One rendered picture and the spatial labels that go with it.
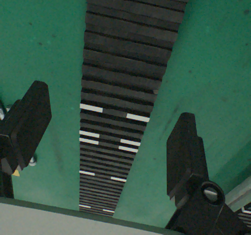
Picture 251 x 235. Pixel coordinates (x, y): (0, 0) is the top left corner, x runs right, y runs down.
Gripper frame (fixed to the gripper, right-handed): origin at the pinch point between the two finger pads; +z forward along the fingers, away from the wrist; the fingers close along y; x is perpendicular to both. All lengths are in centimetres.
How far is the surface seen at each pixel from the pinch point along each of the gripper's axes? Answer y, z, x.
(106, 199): 1.1, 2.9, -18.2
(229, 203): 17.7, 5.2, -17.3
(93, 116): -1.4, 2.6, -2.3
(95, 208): -0.1, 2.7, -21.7
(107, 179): 0.7, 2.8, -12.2
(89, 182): -1.2, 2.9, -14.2
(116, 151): 0.9, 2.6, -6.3
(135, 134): 2.0, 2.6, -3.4
